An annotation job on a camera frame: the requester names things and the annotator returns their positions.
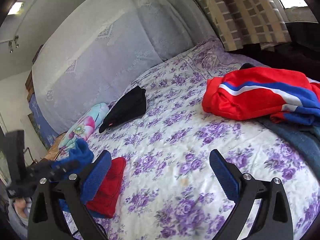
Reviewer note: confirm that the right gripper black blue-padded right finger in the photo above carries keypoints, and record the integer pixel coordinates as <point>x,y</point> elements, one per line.
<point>273,219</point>

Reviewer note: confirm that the beige checked curtain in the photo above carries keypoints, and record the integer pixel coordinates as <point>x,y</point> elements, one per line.
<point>242,22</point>

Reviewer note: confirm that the purple floral bedspread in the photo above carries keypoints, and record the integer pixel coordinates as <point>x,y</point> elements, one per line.
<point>169,190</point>

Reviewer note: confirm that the folded black garment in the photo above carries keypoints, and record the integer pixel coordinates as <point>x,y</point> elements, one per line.
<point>130,106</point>

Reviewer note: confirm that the ceiling light panel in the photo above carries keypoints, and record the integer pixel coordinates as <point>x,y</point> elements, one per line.
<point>15,9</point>

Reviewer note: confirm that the blue pants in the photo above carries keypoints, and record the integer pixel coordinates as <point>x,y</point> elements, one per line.
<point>84,156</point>

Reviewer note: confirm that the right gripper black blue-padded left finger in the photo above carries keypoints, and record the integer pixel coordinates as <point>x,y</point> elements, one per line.
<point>46,220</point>

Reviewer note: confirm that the brown pillow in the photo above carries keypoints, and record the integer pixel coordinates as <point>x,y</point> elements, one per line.
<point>54,151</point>

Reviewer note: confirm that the red garment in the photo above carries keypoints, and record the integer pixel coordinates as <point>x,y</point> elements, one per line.
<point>103,205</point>

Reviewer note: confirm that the folded teal pink floral quilt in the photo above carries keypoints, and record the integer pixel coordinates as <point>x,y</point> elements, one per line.
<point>84,127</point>

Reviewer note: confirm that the red white blue jacket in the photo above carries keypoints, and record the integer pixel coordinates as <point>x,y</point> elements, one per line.
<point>281,94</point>

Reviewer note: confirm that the dark blue-grey garment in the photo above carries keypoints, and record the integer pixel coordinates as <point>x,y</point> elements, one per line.
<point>304,138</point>

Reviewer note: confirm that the lavender lace headboard cover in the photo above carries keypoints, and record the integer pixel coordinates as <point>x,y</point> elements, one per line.
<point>103,46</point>

